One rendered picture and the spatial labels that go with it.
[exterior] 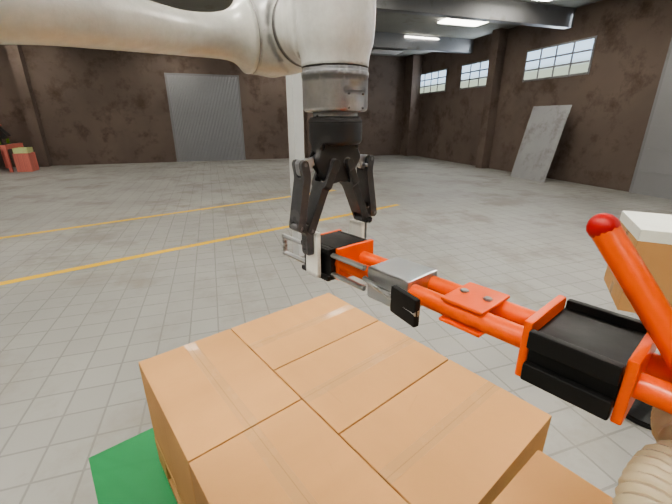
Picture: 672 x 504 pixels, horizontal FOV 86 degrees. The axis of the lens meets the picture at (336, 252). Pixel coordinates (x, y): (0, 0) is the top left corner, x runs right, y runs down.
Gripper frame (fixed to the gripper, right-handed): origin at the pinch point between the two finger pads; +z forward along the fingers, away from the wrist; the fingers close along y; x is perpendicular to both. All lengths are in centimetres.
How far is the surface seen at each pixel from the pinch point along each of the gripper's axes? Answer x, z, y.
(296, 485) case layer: 19, 73, 2
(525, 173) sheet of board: 390, 116, 978
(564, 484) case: -33.1, 32.6, 17.6
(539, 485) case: -30.7, 32.6, 14.5
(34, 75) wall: 1561, -159, 38
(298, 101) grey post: 284, -38, 186
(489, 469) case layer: -11, 73, 46
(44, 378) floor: 210, 127, -57
